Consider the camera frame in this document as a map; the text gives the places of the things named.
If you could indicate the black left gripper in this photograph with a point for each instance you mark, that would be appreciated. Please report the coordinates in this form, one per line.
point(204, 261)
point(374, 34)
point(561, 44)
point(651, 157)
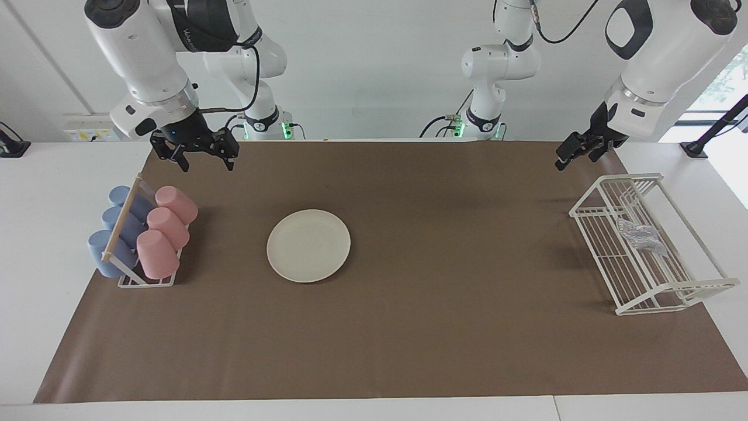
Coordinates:
point(603, 127)

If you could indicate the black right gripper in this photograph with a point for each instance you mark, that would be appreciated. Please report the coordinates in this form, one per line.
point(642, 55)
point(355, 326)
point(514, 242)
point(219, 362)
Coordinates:
point(190, 135)

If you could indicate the silver mesh sponge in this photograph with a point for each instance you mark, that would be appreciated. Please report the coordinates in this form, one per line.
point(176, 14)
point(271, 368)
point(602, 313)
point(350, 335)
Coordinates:
point(641, 237)

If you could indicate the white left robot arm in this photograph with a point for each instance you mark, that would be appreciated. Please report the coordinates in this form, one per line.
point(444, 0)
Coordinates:
point(660, 52)

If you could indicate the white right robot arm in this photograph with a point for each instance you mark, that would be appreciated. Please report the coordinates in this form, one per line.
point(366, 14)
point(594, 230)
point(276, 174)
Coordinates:
point(146, 52)

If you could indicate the cream round plate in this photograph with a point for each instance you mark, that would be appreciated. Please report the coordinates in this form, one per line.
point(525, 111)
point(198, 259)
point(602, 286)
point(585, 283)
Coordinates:
point(308, 245)

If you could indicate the pink plastic cup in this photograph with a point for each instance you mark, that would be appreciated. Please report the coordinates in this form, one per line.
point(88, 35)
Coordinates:
point(177, 203)
point(156, 254)
point(169, 227)

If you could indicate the blue plastic cup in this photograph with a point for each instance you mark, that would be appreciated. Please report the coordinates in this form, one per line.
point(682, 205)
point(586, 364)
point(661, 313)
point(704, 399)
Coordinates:
point(140, 204)
point(133, 227)
point(98, 251)

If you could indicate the white cup holder rack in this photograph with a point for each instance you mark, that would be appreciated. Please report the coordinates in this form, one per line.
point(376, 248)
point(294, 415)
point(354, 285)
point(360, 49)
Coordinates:
point(121, 225)

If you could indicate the brown table mat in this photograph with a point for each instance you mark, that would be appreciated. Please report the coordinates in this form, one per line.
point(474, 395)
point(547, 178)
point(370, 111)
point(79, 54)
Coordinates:
point(444, 339)

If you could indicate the white wall power outlet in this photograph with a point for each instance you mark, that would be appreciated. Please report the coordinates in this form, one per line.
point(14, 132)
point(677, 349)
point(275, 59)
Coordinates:
point(87, 133)

